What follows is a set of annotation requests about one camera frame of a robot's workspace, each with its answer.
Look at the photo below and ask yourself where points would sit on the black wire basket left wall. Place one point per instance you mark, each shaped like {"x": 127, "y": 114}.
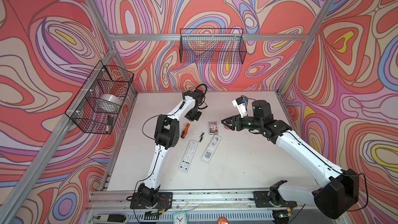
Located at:
{"x": 90, "y": 113}

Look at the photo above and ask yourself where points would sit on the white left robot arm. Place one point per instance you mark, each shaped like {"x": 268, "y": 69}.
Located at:
{"x": 166, "y": 136}

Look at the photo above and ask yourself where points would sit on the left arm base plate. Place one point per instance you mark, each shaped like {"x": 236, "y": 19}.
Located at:
{"x": 163, "y": 200}

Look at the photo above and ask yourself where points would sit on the black wire basket back wall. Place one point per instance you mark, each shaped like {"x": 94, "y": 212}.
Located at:
{"x": 212, "y": 46}

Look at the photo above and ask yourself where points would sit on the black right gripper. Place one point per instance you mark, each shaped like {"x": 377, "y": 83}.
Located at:
{"x": 232, "y": 119}

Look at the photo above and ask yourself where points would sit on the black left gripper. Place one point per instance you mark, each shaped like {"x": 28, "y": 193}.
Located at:
{"x": 196, "y": 117}

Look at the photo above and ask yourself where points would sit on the black wire basket wall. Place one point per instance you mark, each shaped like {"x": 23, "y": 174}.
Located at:
{"x": 212, "y": 46}
{"x": 90, "y": 113}

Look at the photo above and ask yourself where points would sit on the purple printed card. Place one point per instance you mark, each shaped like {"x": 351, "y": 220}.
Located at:
{"x": 213, "y": 127}

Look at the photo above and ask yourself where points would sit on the white remote with coloured buttons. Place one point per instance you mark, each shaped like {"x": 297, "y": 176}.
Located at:
{"x": 188, "y": 156}

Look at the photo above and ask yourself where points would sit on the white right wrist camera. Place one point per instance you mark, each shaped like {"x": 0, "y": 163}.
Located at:
{"x": 241, "y": 104}

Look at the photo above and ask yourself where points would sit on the orange handled screwdriver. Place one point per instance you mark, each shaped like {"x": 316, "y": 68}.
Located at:
{"x": 185, "y": 130}

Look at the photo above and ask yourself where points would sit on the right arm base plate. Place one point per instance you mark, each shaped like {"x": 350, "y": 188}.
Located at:
{"x": 271, "y": 199}

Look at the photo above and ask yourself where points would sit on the white roll in basket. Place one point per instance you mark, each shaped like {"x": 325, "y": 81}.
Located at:
{"x": 111, "y": 98}

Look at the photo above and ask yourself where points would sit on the black white device front rail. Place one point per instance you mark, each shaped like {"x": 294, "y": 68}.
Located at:
{"x": 109, "y": 219}

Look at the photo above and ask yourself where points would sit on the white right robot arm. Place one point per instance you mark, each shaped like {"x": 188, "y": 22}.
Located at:
{"x": 336, "y": 189}

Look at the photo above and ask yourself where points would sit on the small white clock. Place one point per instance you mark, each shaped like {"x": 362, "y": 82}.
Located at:
{"x": 180, "y": 218}

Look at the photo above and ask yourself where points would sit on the white remote control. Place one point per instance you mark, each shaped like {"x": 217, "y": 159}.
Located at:
{"x": 211, "y": 148}

